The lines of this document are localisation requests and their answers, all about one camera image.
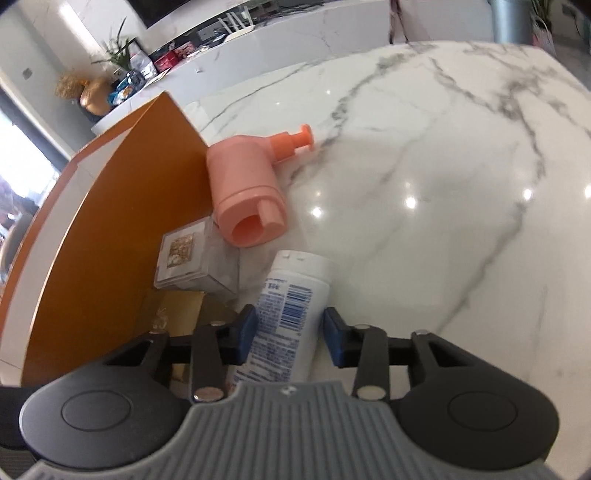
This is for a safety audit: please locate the gold vase with dried flowers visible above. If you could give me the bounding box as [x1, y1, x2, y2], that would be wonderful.
[55, 69, 114, 116]

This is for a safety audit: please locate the red box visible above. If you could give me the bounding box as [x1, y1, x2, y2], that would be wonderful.
[152, 50, 180, 72]

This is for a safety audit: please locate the orange cardboard box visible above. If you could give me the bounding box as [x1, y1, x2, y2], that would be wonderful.
[0, 91, 215, 388]

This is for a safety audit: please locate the clear acrylic display box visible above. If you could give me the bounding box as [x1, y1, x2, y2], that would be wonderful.
[154, 217, 241, 301]

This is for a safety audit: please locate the white router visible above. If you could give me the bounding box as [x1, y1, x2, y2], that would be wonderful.
[217, 9, 257, 38]

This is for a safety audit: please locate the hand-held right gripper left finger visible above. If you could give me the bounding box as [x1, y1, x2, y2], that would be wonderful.
[104, 305, 258, 402]

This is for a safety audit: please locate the white lotion bottle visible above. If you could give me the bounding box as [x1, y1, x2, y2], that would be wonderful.
[226, 250, 340, 393]

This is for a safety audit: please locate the pink pump bottle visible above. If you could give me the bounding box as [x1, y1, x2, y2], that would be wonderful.
[205, 124, 315, 248]

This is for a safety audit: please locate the black television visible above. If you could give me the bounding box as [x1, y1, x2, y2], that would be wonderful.
[127, 0, 195, 29]

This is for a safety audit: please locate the green potted plant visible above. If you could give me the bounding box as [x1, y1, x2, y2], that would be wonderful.
[91, 17, 139, 72]

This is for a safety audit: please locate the clear plastic bag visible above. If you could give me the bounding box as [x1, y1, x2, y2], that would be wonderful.
[129, 48, 158, 81]

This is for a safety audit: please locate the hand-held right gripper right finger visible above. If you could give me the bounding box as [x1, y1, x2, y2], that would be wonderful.
[323, 307, 477, 400]

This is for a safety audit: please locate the white marble media console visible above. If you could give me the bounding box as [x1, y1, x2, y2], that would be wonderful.
[90, 0, 492, 137]

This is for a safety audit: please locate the grey metal trash can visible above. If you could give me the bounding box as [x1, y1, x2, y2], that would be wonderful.
[487, 0, 532, 44]

